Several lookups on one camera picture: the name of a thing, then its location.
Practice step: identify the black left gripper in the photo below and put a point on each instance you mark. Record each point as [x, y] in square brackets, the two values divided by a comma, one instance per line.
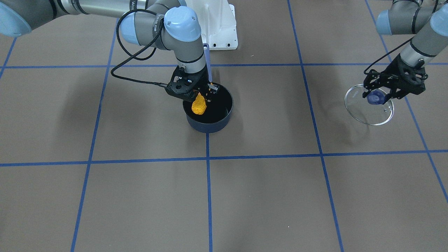
[394, 71]

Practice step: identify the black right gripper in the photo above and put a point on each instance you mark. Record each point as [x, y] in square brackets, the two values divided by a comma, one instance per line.
[200, 81]

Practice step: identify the yellow plastic corn cob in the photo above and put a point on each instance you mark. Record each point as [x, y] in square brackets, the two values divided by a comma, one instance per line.
[199, 105]

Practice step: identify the glass lid with blue knob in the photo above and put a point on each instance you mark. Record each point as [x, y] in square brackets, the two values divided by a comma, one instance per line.
[370, 109]

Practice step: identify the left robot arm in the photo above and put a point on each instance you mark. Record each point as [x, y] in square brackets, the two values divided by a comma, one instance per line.
[428, 25]

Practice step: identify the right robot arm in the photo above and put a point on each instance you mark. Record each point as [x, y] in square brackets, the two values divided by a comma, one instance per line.
[169, 25]

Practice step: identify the brown paper table mat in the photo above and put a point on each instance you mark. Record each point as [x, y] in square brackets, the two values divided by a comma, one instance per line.
[94, 163]

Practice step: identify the blue saucepan with handle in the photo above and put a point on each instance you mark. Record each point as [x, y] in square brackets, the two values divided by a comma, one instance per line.
[219, 105]

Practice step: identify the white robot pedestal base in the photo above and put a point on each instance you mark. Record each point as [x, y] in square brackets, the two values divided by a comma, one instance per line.
[218, 23]

